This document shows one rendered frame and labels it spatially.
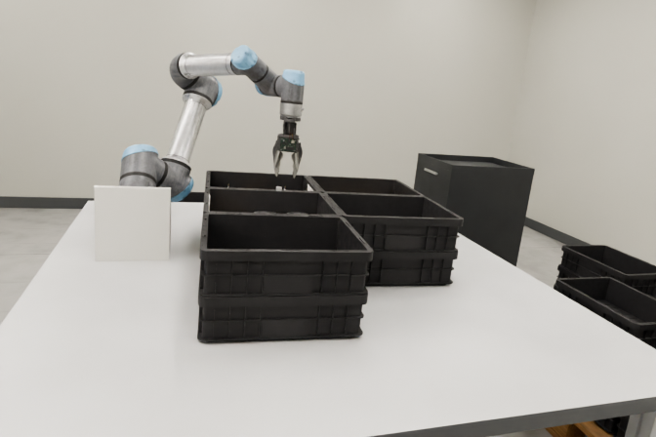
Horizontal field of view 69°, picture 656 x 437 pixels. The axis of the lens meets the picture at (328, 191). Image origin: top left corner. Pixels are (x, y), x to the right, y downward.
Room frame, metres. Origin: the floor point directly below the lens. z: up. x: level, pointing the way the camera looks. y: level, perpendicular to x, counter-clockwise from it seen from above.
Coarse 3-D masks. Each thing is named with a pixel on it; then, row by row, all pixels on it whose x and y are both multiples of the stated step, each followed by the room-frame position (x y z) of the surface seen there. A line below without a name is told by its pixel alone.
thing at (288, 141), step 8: (288, 120) 1.59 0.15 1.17; (296, 120) 1.61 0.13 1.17; (288, 128) 1.59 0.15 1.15; (280, 136) 1.59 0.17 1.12; (288, 136) 1.59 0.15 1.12; (296, 136) 1.62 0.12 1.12; (280, 144) 1.59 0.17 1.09; (288, 144) 1.59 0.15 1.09; (296, 144) 1.59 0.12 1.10; (296, 152) 1.61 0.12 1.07
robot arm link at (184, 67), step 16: (240, 48) 1.59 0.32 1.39; (176, 64) 1.78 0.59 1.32; (192, 64) 1.74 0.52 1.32; (208, 64) 1.69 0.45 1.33; (224, 64) 1.64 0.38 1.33; (240, 64) 1.57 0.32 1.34; (256, 64) 1.59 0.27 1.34; (176, 80) 1.83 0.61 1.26; (192, 80) 1.85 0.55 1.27; (256, 80) 1.63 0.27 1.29
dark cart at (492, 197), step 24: (432, 168) 3.07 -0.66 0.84; (456, 168) 2.86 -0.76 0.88; (480, 168) 2.92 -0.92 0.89; (504, 168) 2.97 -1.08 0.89; (528, 168) 3.08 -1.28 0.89; (432, 192) 3.03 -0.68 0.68; (456, 192) 2.87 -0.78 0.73; (480, 192) 2.92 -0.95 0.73; (504, 192) 2.98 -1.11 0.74; (528, 192) 3.03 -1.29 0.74; (480, 216) 2.93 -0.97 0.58; (504, 216) 2.99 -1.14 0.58; (480, 240) 2.94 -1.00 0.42; (504, 240) 3.00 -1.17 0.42
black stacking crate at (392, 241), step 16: (352, 208) 1.66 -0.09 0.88; (368, 208) 1.68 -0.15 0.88; (384, 208) 1.69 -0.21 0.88; (400, 208) 1.71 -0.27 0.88; (416, 208) 1.72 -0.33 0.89; (432, 208) 1.65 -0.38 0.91; (352, 224) 1.38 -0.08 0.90; (368, 224) 1.39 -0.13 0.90; (368, 240) 1.39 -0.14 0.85; (384, 240) 1.40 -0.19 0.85; (400, 240) 1.41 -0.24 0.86; (416, 240) 1.42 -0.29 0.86; (432, 240) 1.44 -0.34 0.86; (448, 240) 1.46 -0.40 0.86
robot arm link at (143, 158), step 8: (136, 144) 1.61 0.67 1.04; (144, 144) 1.62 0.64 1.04; (128, 152) 1.59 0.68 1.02; (136, 152) 1.58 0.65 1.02; (144, 152) 1.60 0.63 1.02; (152, 152) 1.62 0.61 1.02; (128, 160) 1.56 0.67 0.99; (136, 160) 1.56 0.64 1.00; (144, 160) 1.58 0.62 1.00; (152, 160) 1.60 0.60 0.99; (160, 160) 1.65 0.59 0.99; (128, 168) 1.54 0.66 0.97; (136, 168) 1.54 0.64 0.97; (144, 168) 1.55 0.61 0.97; (152, 168) 1.58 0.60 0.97; (160, 168) 1.62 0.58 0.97; (120, 176) 1.54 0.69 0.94; (152, 176) 1.56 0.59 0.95; (160, 176) 1.61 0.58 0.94; (160, 184) 1.62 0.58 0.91
